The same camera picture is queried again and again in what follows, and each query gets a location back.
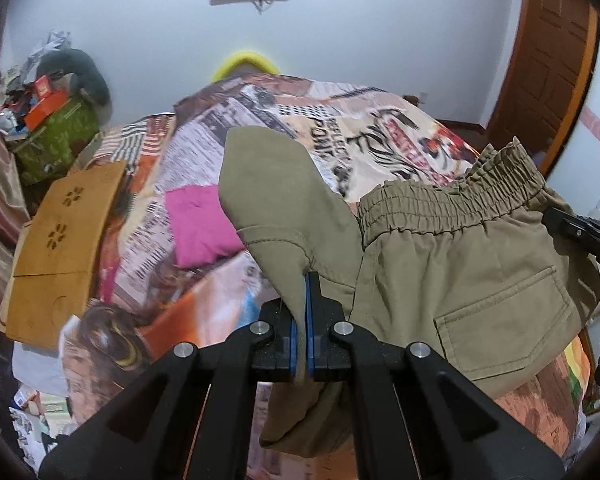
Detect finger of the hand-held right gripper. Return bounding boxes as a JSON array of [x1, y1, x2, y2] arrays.
[[542, 207, 600, 277]]

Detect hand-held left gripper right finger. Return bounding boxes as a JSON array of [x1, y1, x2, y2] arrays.
[[305, 271, 566, 480]]

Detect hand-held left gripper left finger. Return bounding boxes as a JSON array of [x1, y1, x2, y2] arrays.
[[39, 300, 301, 480]]

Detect olive green pants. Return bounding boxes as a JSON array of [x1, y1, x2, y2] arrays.
[[218, 127, 600, 457]]

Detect orange yellow plush blanket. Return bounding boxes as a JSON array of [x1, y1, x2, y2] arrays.
[[562, 335, 595, 413]]

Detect pink cloth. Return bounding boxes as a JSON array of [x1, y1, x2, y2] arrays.
[[165, 184, 247, 269]]

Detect brown wooden door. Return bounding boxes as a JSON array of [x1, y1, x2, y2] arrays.
[[484, 0, 600, 178]]

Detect printed newspaper-pattern blanket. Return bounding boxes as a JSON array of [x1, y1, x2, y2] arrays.
[[60, 72, 588, 480]]

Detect wooden board with flower cutouts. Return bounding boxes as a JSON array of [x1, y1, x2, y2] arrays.
[[4, 161, 129, 351]]

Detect pile of papers and clothes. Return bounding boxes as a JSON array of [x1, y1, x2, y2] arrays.
[[7, 345, 83, 468]]

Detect green patterned storage box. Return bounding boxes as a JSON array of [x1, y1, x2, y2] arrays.
[[11, 97, 102, 187]]

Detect grey plush pillow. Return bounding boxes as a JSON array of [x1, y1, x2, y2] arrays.
[[36, 48, 112, 107]]

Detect orange cardboard box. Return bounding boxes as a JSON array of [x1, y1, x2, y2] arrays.
[[24, 91, 67, 129]]

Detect yellow ring cushion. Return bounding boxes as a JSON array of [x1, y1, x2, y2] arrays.
[[211, 50, 282, 84]]

